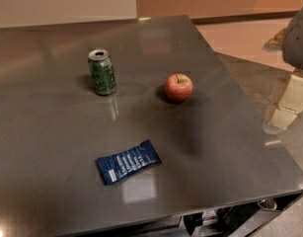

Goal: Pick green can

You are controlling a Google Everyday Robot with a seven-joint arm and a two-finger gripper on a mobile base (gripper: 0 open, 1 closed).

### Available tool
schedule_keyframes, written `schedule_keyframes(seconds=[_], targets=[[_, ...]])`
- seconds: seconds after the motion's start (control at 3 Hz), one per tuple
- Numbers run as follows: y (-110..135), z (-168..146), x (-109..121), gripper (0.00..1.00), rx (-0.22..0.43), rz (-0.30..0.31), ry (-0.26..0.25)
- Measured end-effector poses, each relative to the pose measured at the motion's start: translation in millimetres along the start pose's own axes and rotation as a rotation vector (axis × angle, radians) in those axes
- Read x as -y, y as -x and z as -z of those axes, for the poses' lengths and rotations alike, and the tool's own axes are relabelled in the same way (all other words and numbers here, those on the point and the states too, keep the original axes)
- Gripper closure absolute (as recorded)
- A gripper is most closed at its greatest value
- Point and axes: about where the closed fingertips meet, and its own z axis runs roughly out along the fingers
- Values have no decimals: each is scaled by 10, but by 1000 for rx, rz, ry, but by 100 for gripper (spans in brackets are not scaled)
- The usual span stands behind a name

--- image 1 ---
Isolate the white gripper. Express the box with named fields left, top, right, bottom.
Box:
left=263, top=7, right=303, bottom=134

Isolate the green soda can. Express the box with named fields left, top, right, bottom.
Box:
left=88, top=48, right=115, bottom=96

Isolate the red apple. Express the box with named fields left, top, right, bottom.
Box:
left=165, top=73, right=193, bottom=103

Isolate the blue snack wrapper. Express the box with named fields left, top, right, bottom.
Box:
left=97, top=140, right=161, bottom=185

